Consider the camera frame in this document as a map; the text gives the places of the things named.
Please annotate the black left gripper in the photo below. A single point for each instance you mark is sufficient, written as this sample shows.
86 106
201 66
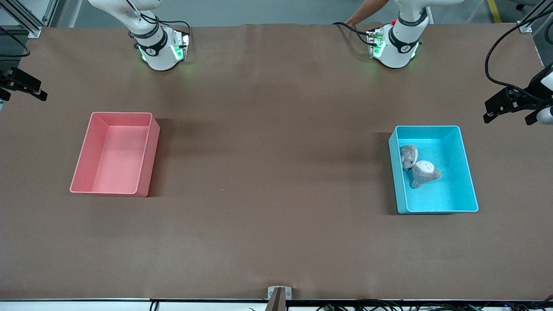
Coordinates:
519 97

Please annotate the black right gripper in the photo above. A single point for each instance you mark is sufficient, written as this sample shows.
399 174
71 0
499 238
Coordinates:
13 80

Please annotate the grey plush toy white belly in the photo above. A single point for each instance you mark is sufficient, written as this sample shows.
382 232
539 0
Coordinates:
425 172

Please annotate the small grey plush toy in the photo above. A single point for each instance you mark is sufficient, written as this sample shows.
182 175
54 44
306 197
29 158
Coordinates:
408 155

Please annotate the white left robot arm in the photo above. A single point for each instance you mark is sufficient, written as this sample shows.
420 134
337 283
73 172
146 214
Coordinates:
397 52

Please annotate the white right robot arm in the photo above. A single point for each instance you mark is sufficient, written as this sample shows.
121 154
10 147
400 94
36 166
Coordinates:
160 56

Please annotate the bystander bare forearm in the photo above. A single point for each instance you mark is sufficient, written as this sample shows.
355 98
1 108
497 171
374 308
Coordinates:
375 5

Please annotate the blue plastic box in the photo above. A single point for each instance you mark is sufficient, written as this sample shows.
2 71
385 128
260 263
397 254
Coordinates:
449 196

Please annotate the pink plastic box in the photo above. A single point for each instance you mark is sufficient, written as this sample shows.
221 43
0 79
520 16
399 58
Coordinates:
116 164

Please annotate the bystander bare hand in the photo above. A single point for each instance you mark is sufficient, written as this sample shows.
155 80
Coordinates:
357 18

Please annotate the brown table cover mat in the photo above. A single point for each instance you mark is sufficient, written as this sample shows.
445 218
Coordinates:
276 242

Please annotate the aluminium frame profile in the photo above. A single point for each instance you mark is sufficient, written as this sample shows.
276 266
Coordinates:
529 21
26 19

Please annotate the metal base connector bracket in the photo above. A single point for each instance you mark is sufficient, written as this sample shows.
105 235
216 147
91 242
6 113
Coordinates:
373 43
183 45

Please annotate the grey metal bracket plate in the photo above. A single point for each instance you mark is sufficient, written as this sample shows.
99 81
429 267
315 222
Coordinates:
288 292

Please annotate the brown camera post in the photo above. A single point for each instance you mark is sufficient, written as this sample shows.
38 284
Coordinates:
276 300

